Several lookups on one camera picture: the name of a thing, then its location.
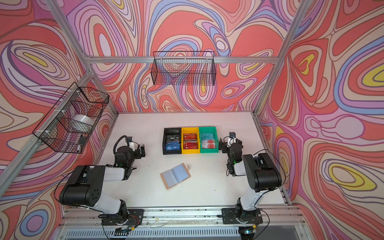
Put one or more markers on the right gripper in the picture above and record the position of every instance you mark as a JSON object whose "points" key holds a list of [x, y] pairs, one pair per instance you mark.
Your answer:
{"points": [[223, 146]]}

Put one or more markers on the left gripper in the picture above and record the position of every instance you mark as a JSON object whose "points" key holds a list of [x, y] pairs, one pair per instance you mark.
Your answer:
{"points": [[136, 152]]}

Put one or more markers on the tan leather card holder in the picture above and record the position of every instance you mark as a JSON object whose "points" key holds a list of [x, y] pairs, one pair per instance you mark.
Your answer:
{"points": [[175, 176]]}

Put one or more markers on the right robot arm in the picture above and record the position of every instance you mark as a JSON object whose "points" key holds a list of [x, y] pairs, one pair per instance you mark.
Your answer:
{"points": [[262, 176]]}

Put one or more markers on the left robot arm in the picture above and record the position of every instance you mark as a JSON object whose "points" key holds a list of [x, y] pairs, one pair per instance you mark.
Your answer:
{"points": [[84, 188]]}

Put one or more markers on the red card in green bin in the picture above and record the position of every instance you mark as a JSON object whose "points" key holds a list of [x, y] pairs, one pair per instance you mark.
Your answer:
{"points": [[208, 145]]}

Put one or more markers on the red card in yellow bin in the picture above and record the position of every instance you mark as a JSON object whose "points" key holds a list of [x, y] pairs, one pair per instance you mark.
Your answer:
{"points": [[190, 146]]}

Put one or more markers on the blue VIP card in bin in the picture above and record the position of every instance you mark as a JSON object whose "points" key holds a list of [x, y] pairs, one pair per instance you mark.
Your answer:
{"points": [[173, 146]]}

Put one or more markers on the black card in bin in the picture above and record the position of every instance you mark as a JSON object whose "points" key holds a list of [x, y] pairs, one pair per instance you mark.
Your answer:
{"points": [[172, 138]]}

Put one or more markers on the green plastic bin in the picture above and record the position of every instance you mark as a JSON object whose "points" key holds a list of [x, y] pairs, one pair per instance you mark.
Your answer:
{"points": [[209, 134]]}

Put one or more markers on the yellow plastic bin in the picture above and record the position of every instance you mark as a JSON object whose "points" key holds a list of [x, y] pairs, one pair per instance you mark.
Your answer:
{"points": [[190, 141]]}

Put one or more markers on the black plastic bin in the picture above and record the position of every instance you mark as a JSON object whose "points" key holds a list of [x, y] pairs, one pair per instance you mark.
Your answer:
{"points": [[172, 131]]}

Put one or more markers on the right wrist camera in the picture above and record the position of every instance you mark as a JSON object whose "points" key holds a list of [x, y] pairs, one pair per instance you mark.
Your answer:
{"points": [[232, 138]]}

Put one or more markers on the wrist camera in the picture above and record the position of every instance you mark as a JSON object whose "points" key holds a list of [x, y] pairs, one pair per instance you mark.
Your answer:
{"points": [[129, 140], [232, 138]]}

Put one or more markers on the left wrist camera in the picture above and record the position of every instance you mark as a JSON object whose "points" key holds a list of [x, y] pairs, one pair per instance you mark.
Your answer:
{"points": [[129, 140]]}

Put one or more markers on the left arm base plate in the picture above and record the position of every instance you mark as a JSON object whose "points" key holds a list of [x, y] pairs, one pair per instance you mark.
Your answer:
{"points": [[131, 217]]}

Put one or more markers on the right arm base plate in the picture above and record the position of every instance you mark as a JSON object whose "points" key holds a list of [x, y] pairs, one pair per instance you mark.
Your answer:
{"points": [[232, 216]]}

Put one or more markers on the black wire basket on left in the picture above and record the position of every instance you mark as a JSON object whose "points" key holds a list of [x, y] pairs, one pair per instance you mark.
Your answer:
{"points": [[60, 132]]}

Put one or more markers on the black wire basket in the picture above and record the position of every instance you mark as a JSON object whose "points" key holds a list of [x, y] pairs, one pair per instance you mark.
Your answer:
{"points": [[60, 132], [184, 68]]}

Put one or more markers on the aluminium front rail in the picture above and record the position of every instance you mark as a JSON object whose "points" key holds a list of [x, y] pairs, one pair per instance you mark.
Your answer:
{"points": [[274, 215]]}

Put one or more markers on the black wire basket at back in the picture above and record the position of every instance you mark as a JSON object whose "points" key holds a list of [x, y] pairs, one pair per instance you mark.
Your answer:
{"points": [[184, 68]]}

